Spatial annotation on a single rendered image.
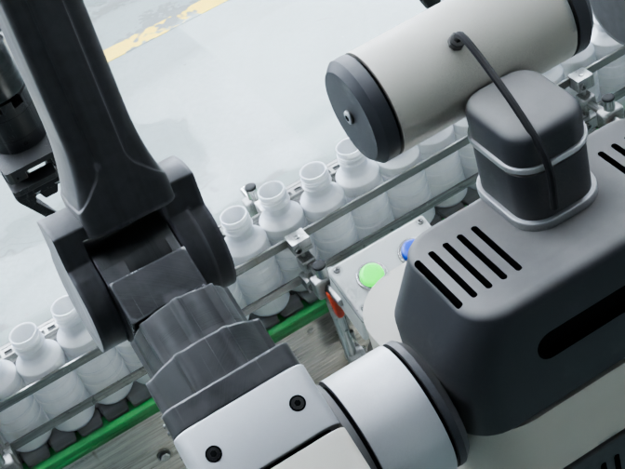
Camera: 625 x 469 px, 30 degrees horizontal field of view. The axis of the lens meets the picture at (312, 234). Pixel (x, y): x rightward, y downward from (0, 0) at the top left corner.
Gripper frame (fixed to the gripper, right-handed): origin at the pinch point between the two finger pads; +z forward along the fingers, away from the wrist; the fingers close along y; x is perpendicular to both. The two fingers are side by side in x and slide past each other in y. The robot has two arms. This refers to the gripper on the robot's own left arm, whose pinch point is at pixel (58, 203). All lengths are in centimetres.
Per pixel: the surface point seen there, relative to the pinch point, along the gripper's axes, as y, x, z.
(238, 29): -246, 90, 145
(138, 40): -271, 59, 145
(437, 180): -12, 47, 35
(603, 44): -12, 76, 28
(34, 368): -11.0, -11.7, 27.9
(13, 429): -11.1, -17.9, 35.1
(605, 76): -12, 75, 34
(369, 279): 4.0, 28.0, 28.3
